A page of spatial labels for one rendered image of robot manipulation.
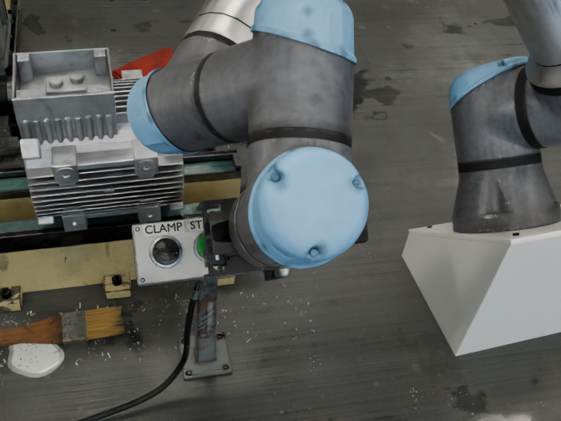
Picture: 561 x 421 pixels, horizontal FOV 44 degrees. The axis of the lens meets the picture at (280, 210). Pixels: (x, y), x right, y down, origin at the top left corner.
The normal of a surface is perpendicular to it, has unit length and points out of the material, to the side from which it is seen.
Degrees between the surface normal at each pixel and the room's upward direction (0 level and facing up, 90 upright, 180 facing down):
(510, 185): 34
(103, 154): 0
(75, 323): 0
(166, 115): 78
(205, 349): 90
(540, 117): 83
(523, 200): 30
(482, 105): 64
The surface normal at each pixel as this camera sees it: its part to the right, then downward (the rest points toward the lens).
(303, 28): -0.02, -0.18
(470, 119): -0.75, 0.15
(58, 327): 0.09, -0.69
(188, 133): -0.41, 0.77
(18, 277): 0.22, 0.72
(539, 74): -0.92, 0.06
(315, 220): 0.20, -0.11
